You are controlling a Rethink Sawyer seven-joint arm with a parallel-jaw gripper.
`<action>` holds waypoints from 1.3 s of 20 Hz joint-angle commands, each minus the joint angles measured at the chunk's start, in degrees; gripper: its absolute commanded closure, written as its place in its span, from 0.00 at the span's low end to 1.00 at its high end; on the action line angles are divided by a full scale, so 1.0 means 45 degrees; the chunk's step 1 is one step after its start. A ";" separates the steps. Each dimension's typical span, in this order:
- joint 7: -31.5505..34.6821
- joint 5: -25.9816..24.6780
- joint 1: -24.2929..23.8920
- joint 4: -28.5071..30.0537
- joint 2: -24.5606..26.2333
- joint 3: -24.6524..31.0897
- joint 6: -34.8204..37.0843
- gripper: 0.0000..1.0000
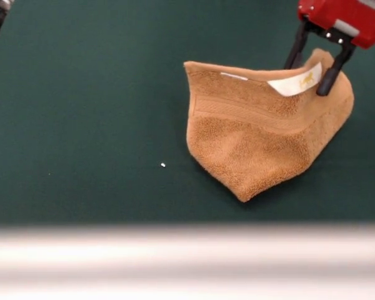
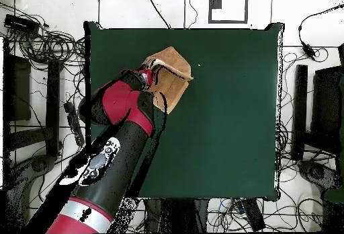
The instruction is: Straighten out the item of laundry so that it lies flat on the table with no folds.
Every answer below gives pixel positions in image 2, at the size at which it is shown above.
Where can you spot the dark green table cloth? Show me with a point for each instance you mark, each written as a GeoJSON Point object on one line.
{"type": "Point", "coordinates": [228, 110]}

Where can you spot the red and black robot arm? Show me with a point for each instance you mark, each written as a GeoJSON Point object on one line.
{"type": "Point", "coordinates": [121, 102]}

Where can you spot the black box under table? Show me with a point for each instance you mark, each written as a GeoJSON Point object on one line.
{"type": "Point", "coordinates": [177, 215]}

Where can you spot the black power strip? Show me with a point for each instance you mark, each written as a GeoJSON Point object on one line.
{"type": "Point", "coordinates": [70, 113]}
{"type": "Point", "coordinates": [254, 215]}

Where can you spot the dark grey wheeled base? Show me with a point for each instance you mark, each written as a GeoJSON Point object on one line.
{"type": "Point", "coordinates": [40, 164]}
{"type": "Point", "coordinates": [317, 173]}

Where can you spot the grey square floor frame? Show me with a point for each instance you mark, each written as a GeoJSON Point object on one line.
{"type": "Point", "coordinates": [228, 21]}

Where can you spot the black upright stand bar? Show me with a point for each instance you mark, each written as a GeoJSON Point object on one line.
{"type": "Point", "coordinates": [53, 105]}
{"type": "Point", "coordinates": [300, 110]}

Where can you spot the black power brick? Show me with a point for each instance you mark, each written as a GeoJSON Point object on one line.
{"type": "Point", "coordinates": [21, 24]}

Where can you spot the orange terry towel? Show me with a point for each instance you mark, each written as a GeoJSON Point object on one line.
{"type": "Point", "coordinates": [174, 59]}

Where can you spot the black stand frame panel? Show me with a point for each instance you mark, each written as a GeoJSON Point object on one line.
{"type": "Point", "coordinates": [326, 105]}
{"type": "Point", "coordinates": [8, 96]}

